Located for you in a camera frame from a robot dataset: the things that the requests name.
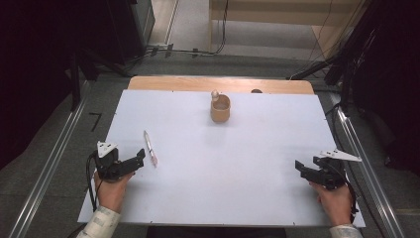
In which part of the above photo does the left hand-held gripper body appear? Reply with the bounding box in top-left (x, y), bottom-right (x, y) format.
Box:
top-left (95, 141), bottom-right (129, 181)

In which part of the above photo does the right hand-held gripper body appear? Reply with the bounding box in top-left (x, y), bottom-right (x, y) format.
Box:
top-left (312, 148), bottom-right (364, 191)

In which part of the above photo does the person's left hand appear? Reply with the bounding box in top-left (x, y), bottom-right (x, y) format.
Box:
top-left (93, 170), bottom-right (136, 214)

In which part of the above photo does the person's right hand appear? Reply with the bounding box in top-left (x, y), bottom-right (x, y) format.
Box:
top-left (308, 180), bottom-right (355, 228)

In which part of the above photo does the white and pink pen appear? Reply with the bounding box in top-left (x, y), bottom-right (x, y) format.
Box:
top-left (143, 130), bottom-right (159, 169)

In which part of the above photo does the white table board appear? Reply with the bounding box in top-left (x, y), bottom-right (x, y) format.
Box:
top-left (76, 88), bottom-right (367, 229)

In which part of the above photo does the wooden cup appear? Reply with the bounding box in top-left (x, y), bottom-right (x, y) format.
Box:
top-left (210, 93), bottom-right (232, 124)

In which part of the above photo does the black metal stand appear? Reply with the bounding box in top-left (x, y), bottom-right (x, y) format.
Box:
top-left (67, 46), bottom-right (130, 112)

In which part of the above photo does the dark cabinet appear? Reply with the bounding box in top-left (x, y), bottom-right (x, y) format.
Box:
top-left (98, 0), bottom-right (157, 65)

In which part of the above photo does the beige wooden shelf unit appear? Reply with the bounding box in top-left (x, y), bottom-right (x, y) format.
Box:
top-left (208, 0), bottom-right (368, 61)

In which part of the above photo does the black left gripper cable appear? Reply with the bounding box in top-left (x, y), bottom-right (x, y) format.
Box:
top-left (85, 150), bottom-right (101, 213)

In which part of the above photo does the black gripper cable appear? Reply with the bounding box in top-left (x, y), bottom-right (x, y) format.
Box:
top-left (85, 150), bottom-right (101, 213)
top-left (342, 172), bottom-right (361, 224)

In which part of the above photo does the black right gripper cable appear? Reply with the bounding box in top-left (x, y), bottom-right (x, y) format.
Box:
top-left (342, 172), bottom-right (361, 224)

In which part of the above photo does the metal floor rail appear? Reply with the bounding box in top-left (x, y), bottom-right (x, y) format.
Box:
top-left (330, 92), bottom-right (408, 238)
top-left (7, 79), bottom-right (93, 238)

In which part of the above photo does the black stand with cables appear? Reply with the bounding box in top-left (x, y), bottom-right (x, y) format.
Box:
top-left (285, 0), bottom-right (390, 113)

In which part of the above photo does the black floor cable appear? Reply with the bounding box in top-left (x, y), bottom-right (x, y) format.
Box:
top-left (171, 0), bottom-right (230, 57)

